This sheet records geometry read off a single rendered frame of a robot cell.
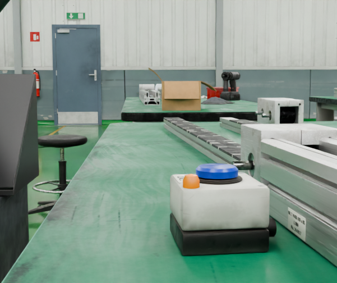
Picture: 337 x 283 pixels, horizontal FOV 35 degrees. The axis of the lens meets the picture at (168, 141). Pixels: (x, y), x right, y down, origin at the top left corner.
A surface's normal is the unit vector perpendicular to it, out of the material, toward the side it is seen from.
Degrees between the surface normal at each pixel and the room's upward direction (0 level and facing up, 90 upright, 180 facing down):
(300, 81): 90
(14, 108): 44
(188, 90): 69
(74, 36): 90
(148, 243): 0
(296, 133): 90
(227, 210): 90
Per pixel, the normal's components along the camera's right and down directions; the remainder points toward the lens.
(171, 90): 0.02, -0.26
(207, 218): 0.13, 0.11
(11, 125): 0.01, -0.63
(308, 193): -0.99, 0.02
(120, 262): 0.00, -0.99
